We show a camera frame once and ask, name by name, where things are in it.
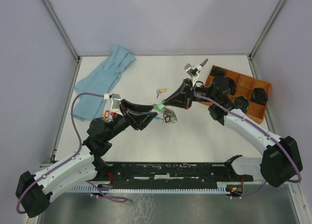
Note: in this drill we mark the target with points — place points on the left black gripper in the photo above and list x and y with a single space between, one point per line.
134 114

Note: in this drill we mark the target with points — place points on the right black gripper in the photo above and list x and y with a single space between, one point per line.
183 97

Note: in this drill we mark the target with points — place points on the large keyring with blue handle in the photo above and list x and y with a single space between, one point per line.
168 116

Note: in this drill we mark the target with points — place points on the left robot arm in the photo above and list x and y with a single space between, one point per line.
36 191

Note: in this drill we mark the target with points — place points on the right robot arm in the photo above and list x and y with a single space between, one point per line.
280 159

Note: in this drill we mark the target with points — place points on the yellow tagged key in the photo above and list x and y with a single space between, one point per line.
159 91

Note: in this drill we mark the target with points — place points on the light blue cloth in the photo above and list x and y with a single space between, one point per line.
100 81

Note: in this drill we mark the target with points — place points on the orange wooden compartment tray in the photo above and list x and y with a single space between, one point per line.
252 93

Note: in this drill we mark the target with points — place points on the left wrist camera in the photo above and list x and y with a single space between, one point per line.
115 101

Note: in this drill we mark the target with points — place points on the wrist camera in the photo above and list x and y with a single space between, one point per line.
115 101
193 72

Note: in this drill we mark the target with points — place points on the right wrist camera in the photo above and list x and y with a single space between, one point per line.
193 72

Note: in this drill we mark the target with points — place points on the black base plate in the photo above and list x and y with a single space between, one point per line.
211 172

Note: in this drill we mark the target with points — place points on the white slotted cable duct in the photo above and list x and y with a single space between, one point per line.
207 189

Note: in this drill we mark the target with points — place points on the aluminium frame rail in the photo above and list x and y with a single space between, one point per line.
46 166

